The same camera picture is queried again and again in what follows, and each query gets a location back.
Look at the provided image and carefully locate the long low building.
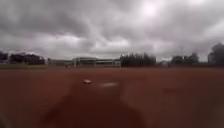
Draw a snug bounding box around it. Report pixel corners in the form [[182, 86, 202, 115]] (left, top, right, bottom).
[[46, 56, 122, 68]]

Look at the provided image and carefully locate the dark clump of trees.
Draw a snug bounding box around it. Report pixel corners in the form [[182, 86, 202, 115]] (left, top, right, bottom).
[[119, 52, 157, 68]]

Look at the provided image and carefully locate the small flat marker cone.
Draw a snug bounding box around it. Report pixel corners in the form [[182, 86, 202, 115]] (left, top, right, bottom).
[[82, 78, 92, 85]]

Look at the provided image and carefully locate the red running track surface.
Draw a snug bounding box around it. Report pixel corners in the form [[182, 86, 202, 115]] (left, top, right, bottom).
[[0, 67, 224, 128]]

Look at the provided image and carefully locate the pair of round trees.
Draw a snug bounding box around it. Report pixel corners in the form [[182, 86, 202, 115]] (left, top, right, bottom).
[[169, 52, 201, 67]]

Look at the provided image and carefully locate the dark row of trees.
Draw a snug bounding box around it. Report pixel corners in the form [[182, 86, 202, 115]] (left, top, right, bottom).
[[0, 50, 46, 66]]

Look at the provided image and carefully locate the green grass field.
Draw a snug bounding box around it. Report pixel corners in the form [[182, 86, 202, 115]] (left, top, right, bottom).
[[0, 63, 69, 71]]

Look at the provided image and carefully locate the large dark tree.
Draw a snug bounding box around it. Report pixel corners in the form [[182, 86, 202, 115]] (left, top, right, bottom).
[[207, 42, 224, 67]]

